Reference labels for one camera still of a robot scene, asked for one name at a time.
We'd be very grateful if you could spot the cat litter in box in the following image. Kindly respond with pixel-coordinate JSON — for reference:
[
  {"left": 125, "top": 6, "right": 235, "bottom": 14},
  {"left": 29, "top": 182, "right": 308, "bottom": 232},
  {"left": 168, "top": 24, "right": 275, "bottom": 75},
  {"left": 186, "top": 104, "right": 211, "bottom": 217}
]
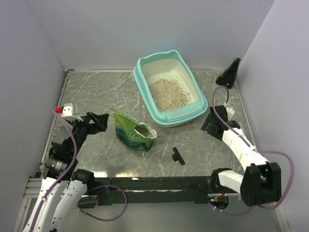
[{"left": 148, "top": 77, "right": 192, "bottom": 112}]

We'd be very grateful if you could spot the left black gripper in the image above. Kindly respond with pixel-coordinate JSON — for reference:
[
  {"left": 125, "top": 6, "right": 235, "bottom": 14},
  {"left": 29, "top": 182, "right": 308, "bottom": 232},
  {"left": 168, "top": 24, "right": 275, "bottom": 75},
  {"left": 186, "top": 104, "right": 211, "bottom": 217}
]
[{"left": 68, "top": 111, "right": 109, "bottom": 156}]

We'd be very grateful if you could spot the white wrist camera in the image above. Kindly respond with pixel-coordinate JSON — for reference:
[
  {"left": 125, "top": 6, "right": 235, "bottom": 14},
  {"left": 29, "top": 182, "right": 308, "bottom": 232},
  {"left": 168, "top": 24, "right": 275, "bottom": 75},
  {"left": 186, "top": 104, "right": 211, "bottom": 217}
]
[
  {"left": 54, "top": 103, "right": 83, "bottom": 121},
  {"left": 224, "top": 103, "right": 235, "bottom": 121}
]

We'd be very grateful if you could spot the green cat litter bag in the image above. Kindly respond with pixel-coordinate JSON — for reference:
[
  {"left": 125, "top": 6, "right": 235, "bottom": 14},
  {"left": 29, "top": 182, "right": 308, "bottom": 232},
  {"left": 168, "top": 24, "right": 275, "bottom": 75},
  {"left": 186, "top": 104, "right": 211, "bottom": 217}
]
[{"left": 111, "top": 108, "right": 157, "bottom": 152}]

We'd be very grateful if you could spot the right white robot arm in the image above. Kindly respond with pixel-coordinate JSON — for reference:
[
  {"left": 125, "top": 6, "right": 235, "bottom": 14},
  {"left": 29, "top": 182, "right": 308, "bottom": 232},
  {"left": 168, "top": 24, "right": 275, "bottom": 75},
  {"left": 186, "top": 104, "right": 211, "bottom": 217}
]
[{"left": 201, "top": 105, "right": 281, "bottom": 206}]

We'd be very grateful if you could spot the black wedge stand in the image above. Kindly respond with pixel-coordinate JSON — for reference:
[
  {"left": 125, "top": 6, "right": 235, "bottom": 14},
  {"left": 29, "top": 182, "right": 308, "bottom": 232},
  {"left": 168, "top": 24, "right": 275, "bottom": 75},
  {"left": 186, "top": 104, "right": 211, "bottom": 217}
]
[{"left": 215, "top": 58, "right": 241, "bottom": 89}]

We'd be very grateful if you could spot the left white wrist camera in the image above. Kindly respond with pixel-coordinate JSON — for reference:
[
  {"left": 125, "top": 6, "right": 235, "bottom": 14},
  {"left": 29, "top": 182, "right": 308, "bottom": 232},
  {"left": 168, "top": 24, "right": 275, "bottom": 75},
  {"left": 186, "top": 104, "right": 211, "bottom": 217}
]
[{"left": 54, "top": 103, "right": 83, "bottom": 121}]

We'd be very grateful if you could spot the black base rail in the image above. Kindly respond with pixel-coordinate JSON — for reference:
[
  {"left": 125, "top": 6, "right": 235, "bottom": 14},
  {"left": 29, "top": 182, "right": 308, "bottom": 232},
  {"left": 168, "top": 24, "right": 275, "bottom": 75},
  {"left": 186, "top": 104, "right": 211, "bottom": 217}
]
[{"left": 83, "top": 176, "right": 226, "bottom": 206}]

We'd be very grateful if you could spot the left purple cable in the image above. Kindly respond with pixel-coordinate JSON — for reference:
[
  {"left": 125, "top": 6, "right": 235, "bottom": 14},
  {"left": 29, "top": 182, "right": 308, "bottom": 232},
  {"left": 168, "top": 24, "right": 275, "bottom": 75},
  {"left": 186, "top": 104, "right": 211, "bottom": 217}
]
[{"left": 28, "top": 108, "right": 128, "bottom": 232}]

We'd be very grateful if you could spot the teal litter box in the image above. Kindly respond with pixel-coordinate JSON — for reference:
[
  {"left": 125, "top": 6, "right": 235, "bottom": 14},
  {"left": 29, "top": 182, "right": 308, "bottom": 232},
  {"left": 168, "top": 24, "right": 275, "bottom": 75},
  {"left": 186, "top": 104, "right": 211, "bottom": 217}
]
[{"left": 133, "top": 50, "right": 208, "bottom": 128}]

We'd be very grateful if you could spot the black bag clip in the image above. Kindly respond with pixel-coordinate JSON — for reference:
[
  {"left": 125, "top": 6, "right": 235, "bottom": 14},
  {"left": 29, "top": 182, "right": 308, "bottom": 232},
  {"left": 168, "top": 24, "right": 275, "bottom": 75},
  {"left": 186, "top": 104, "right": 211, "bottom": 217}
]
[{"left": 172, "top": 147, "right": 185, "bottom": 165}]

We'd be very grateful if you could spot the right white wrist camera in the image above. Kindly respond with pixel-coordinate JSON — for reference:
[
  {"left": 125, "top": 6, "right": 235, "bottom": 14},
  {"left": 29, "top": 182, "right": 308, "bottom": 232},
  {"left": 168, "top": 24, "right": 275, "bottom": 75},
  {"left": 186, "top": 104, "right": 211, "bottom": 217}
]
[{"left": 224, "top": 103, "right": 235, "bottom": 121}]

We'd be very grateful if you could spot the purple cable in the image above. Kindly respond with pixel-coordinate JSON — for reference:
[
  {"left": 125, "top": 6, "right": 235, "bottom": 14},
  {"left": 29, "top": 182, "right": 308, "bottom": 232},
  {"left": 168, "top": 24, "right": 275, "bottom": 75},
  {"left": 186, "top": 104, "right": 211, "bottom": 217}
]
[
  {"left": 209, "top": 86, "right": 295, "bottom": 215},
  {"left": 28, "top": 108, "right": 128, "bottom": 232}
]

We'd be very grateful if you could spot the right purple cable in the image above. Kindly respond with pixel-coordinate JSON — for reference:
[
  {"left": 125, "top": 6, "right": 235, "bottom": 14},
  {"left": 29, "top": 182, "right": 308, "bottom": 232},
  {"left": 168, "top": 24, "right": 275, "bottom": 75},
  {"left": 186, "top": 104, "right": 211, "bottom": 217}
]
[{"left": 209, "top": 86, "right": 295, "bottom": 215}]

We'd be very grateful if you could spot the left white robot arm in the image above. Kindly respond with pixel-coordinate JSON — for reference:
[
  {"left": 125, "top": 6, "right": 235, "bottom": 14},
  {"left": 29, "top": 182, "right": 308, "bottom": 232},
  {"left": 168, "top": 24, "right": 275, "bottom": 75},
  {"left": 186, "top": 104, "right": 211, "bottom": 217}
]
[{"left": 23, "top": 112, "right": 109, "bottom": 232}]

